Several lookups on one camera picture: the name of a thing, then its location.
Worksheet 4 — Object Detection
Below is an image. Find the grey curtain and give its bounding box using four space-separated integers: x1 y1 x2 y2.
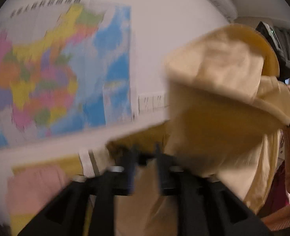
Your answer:
274 26 290 83

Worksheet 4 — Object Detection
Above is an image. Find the colourful wall map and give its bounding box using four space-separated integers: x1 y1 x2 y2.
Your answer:
0 0 132 149

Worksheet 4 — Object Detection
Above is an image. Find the white wall socket panel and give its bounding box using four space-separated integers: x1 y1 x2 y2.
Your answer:
138 92 169 114

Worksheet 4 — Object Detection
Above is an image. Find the cream beige garment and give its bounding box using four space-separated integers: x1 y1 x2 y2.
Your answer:
79 23 290 236

